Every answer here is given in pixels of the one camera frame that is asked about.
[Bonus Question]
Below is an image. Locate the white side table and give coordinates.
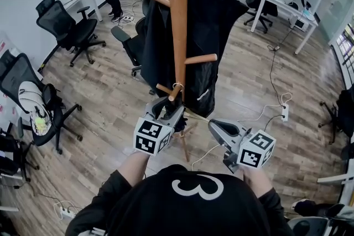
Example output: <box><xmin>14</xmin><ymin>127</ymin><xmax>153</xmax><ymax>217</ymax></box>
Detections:
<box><xmin>317</xmin><ymin>143</ymin><xmax>354</xmax><ymax>202</ymax></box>

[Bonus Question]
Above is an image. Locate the white power cable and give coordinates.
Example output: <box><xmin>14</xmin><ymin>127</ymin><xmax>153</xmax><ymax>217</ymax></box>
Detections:
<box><xmin>190</xmin><ymin>92</ymin><xmax>293</xmax><ymax>172</ymax></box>

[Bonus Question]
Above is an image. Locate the teal item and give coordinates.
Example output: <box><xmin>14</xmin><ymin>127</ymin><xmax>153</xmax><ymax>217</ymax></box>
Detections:
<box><xmin>303</xmin><ymin>9</ymin><xmax>316</xmax><ymax>22</ymax></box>

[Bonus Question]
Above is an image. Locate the cream backpack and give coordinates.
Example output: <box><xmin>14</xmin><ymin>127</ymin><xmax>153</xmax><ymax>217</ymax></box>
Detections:
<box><xmin>18</xmin><ymin>81</ymin><xmax>52</xmax><ymax>136</ymax></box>

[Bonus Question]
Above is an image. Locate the person's right forearm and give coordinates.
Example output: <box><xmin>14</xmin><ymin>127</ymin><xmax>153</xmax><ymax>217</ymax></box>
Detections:
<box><xmin>242</xmin><ymin>167</ymin><xmax>274</xmax><ymax>198</ymax></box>

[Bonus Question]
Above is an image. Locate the person's black printed shirt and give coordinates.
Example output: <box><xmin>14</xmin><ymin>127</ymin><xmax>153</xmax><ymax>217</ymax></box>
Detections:
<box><xmin>65</xmin><ymin>164</ymin><xmax>294</xmax><ymax>236</ymax></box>

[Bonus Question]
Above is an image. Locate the window with dark frame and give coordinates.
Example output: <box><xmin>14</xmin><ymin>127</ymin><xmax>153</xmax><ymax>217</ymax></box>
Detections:
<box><xmin>333</xmin><ymin>23</ymin><xmax>354</xmax><ymax>89</ymax></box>

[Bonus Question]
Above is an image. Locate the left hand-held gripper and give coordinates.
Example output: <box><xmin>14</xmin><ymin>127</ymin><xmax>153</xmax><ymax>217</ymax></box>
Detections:
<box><xmin>133</xmin><ymin>96</ymin><xmax>186</xmax><ymax>157</ymax></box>

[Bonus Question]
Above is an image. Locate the brown wooden coat rack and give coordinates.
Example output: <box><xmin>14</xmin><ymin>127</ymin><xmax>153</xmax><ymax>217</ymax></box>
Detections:
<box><xmin>131</xmin><ymin>0</ymin><xmax>218</xmax><ymax>163</ymax></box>

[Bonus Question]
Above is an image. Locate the person's left forearm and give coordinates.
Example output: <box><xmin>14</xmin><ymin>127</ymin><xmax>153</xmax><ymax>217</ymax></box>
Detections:
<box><xmin>117</xmin><ymin>150</ymin><xmax>152</xmax><ymax>187</ymax></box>

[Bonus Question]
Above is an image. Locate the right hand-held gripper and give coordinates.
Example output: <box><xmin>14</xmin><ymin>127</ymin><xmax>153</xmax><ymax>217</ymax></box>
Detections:
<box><xmin>208</xmin><ymin>118</ymin><xmax>278</xmax><ymax>174</ymax></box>

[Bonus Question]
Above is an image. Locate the black power cable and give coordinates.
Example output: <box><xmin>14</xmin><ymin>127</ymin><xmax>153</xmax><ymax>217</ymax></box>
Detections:
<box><xmin>264</xmin><ymin>46</ymin><xmax>285</xmax><ymax>130</ymax></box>

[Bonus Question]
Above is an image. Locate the yellow plush charm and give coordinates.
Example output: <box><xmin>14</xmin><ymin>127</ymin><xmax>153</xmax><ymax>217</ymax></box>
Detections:
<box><xmin>34</xmin><ymin>117</ymin><xmax>48</xmax><ymax>130</ymax></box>

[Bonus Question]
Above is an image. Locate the black jacket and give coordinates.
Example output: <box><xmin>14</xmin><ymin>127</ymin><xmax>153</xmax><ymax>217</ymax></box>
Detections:
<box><xmin>140</xmin><ymin>0</ymin><xmax>249</xmax><ymax>117</ymax></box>

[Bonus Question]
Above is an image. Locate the grey shell chair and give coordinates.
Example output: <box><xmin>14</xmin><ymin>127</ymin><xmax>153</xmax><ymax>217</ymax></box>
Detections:
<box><xmin>287</xmin><ymin>203</ymin><xmax>354</xmax><ymax>236</ymax></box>

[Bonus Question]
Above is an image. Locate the white box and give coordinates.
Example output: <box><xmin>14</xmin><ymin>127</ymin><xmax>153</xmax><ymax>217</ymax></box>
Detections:
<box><xmin>289</xmin><ymin>15</ymin><xmax>308</xmax><ymax>33</ymax></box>

